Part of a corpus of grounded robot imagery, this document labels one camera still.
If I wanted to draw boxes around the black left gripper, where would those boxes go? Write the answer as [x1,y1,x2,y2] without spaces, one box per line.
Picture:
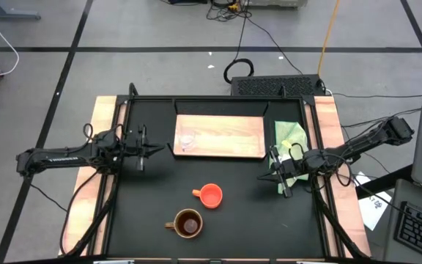
[123,124,166,172]

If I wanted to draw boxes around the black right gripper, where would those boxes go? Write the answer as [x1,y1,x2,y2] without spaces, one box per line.
[257,146,307,199]

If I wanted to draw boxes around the small clear glass cup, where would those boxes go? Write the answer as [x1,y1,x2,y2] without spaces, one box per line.
[179,128,197,152]

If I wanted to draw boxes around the orange plastic cup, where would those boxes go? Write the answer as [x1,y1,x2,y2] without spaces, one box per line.
[191,183,223,210]

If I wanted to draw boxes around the brown ceramic mug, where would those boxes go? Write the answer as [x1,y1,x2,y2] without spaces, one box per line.
[164,208,204,239]

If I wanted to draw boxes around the green cloth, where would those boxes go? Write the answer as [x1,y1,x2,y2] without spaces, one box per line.
[269,120,309,194]

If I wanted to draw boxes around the wooden cutting board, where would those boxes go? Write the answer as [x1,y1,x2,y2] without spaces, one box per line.
[173,114,267,159]

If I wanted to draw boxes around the black perforated computer case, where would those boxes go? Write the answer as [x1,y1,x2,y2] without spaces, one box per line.
[231,74,325,97]

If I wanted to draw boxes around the white paper sheet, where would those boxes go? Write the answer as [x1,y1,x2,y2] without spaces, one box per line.
[353,171,393,232]

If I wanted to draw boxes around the grey desk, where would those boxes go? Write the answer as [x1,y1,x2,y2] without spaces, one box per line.
[382,178,422,264]

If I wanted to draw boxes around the black keyboard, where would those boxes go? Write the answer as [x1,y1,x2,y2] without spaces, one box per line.
[393,201,422,263]

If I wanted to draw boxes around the grey box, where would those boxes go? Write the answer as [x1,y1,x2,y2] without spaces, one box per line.
[247,0,308,8]

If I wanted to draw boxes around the grey metal table leg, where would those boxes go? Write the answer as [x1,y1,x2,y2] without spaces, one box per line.
[0,0,42,21]

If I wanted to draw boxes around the black table frame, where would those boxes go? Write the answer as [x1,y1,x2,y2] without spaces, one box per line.
[59,82,371,264]

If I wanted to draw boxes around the black coiled cable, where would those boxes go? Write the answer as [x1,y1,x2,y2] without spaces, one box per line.
[223,58,255,84]

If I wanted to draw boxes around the long black floor cable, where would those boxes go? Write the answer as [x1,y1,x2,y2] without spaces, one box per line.
[234,14,304,76]

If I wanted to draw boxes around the thin black cable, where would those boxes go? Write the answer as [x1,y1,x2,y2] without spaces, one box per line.
[330,92,422,100]

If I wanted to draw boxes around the yellow cable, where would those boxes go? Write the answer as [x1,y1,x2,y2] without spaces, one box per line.
[317,0,341,76]

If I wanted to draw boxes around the tangled black cables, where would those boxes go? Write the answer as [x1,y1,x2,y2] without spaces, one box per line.
[206,0,253,22]

